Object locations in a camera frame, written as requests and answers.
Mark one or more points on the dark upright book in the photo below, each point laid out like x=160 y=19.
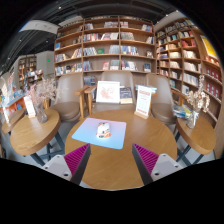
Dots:
x=126 y=95

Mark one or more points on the round wooden side table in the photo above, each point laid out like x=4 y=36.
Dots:
x=33 y=133
x=15 y=120
x=196 y=136

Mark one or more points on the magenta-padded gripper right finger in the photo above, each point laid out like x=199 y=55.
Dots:
x=146 y=159

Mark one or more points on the small distant wooden bookshelf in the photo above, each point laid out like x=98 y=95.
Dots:
x=28 y=68

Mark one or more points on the white red sign wooden stand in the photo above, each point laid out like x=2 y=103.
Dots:
x=144 y=100

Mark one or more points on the white orange black computer mouse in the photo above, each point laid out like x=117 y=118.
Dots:
x=103 y=130

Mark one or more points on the glass vase with dried flowers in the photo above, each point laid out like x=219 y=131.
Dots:
x=192 y=120

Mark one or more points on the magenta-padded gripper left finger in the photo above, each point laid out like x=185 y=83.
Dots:
x=76 y=160

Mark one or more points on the small white card sign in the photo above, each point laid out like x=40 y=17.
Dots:
x=29 y=106

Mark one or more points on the brown padded wooden armchair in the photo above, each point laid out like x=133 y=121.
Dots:
x=68 y=96
x=116 y=76
x=163 y=100

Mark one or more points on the pink blue gradient mouse pad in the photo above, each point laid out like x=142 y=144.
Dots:
x=86 y=133

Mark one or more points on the wide wooden bookshelf unit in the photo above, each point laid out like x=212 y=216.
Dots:
x=106 y=43

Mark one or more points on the white framed floral picture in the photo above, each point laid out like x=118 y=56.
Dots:
x=108 y=91

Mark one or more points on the glass vase with pink flowers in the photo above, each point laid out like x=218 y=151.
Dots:
x=41 y=115

